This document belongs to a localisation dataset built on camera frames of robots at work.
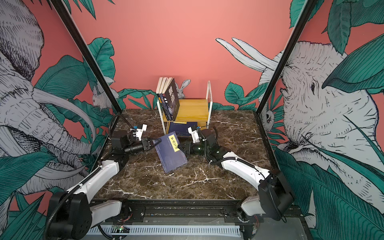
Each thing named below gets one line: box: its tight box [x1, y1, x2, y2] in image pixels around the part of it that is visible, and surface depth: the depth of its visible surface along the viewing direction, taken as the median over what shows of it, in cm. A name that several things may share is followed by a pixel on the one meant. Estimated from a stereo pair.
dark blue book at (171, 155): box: [156, 131, 188, 174], surface depth 79 cm
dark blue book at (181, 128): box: [168, 121, 198, 137], surface depth 103 cm
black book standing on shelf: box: [156, 77, 171, 121], surface depth 78 cm
